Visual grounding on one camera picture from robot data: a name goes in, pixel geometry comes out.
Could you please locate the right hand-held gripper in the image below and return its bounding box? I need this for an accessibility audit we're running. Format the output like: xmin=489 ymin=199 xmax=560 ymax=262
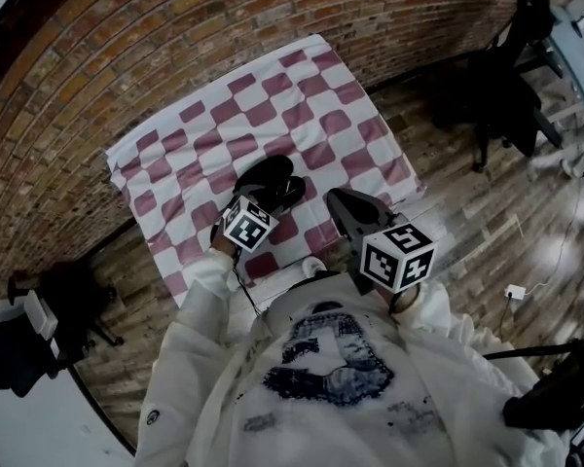
xmin=326 ymin=187 xmax=439 ymax=296

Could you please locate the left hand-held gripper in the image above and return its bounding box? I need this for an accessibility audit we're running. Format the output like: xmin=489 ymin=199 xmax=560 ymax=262
xmin=222 ymin=185 xmax=281 ymax=253

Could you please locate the black glasses case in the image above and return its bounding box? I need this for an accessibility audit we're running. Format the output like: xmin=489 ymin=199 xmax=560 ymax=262
xmin=232 ymin=155 xmax=308 ymax=213

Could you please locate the person's left forearm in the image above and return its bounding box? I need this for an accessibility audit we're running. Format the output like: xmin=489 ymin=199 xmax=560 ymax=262
xmin=172 ymin=233 xmax=245 ymax=325

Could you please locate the person's right forearm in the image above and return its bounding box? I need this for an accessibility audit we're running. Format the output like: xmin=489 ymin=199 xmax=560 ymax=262
xmin=386 ymin=279 xmax=471 ymax=354

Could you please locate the person's white shoe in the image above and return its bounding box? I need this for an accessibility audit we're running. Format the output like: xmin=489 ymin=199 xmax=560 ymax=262
xmin=299 ymin=256 xmax=330 ymax=278

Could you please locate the pink white checkered tablecloth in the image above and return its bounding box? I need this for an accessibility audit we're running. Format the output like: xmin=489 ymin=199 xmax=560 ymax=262
xmin=105 ymin=33 xmax=427 ymax=310

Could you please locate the person's white printed sweatshirt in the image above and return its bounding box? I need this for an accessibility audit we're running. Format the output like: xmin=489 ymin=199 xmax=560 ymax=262
xmin=134 ymin=256 xmax=568 ymax=467

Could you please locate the black office chair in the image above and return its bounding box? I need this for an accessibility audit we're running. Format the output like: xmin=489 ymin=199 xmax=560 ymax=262
xmin=430 ymin=0 xmax=566 ymax=173
xmin=0 ymin=259 xmax=127 ymax=399

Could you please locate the white desk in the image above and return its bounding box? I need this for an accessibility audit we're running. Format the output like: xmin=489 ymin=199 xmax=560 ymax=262
xmin=547 ymin=0 xmax=584 ymax=112

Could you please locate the white table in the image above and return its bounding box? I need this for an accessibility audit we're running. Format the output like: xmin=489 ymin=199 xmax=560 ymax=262
xmin=0 ymin=299 xmax=137 ymax=467

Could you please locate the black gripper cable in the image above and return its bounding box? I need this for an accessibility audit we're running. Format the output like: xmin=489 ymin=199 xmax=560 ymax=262
xmin=231 ymin=254 xmax=265 ymax=318

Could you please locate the white floor cable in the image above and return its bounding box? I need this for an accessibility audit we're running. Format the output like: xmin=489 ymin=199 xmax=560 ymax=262
xmin=525 ymin=177 xmax=584 ymax=295

